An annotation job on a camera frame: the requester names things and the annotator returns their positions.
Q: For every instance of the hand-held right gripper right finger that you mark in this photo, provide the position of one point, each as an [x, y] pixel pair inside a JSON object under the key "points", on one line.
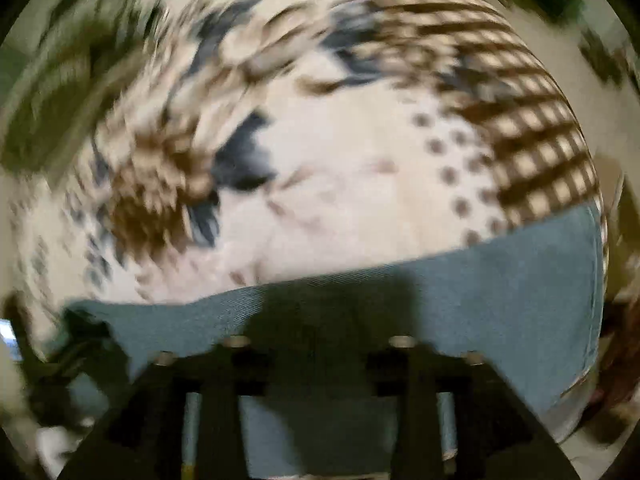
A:
{"points": [[386, 372]]}

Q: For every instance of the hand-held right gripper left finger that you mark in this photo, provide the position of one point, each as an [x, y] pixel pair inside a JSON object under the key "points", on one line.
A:
{"points": [[250, 371]]}

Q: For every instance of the blue denim pants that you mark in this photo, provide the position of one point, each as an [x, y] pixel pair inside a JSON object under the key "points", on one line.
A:
{"points": [[500, 310]]}

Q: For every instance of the patterned white brown blanket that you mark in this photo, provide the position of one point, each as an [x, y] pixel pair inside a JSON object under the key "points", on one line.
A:
{"points": [[340, 170]]}

